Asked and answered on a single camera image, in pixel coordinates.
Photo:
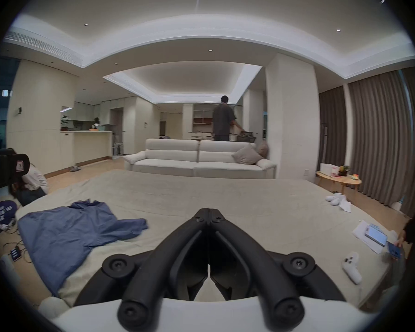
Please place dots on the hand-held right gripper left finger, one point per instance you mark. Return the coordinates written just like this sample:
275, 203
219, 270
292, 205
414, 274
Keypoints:
179, 244

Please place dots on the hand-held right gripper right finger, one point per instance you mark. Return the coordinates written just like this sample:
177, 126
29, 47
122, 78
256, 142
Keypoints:
242, 244

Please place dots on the bed with beige sheet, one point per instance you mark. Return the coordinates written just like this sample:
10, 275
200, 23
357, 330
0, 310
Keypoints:
235, 190

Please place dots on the white sofa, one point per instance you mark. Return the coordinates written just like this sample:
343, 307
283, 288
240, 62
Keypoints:
173, 163

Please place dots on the grey cushion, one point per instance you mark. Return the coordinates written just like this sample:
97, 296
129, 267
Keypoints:
247, 155

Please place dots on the brown cushion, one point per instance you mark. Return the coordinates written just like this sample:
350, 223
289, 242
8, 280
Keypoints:
263, 148

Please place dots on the dark bag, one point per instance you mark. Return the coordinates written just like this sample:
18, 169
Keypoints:
246, 137

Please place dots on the white stool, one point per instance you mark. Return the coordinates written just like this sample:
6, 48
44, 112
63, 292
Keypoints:
118, 149

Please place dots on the blue shirt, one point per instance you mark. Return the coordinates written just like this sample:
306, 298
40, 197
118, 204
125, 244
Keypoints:
65, 233

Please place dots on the round wooden side table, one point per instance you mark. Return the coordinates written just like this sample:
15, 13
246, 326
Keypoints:
339, 180

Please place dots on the kitchen counter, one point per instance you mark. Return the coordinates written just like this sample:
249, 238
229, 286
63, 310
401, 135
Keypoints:
86, 147

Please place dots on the grey curtain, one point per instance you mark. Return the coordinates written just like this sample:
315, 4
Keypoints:
380, 137
332, 130

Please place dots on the blue card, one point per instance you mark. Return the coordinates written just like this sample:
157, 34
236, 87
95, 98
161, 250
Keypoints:
395, 250

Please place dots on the black power strip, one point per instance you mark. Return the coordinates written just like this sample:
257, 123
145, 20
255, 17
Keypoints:
15, 253

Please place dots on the round dark printed fan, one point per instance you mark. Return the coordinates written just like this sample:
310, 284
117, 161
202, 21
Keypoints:
2, 214

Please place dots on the black chair with white label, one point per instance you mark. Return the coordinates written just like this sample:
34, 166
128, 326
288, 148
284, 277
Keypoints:
5, 169

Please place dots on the wall shelf unit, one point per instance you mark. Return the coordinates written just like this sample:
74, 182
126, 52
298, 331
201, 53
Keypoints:
202, 119

